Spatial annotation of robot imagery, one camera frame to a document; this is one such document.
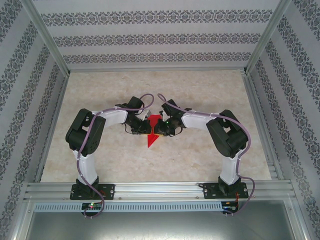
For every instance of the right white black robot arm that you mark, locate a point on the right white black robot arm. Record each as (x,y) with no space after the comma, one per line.
(225,137)

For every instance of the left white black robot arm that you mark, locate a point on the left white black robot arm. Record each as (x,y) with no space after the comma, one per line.
(82,135)

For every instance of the grey metal sheet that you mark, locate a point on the grey metal sheet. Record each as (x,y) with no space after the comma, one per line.
(160,227)

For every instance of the thin aluminium wall rail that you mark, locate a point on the thin aluminium wall rail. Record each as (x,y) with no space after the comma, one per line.
(157,70)

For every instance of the aluminium mounting rail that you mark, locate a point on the aluminium mounting rail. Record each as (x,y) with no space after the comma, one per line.
(160,190)

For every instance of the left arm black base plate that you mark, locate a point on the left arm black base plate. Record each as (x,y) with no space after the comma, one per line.
(108,192)

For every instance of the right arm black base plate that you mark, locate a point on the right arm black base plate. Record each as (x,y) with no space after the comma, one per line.
(207,191)

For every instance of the aluminium side rail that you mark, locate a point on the aluminium side rail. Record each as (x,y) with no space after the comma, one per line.
(59,100)
(269,150)

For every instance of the aluminium frame post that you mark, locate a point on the aluminium frame post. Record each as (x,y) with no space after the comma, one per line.
(50,37)
(266,37)

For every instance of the aluminium frame strut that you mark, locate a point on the aluminium frame strut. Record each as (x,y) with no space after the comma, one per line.
(23,225)
(301,225)

